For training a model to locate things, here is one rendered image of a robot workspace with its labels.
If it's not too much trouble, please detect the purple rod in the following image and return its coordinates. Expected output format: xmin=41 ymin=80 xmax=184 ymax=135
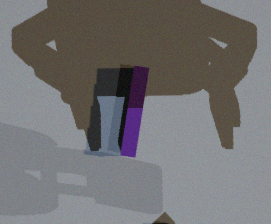
xmin=120 ymin=66 xmax=149 ymax=158

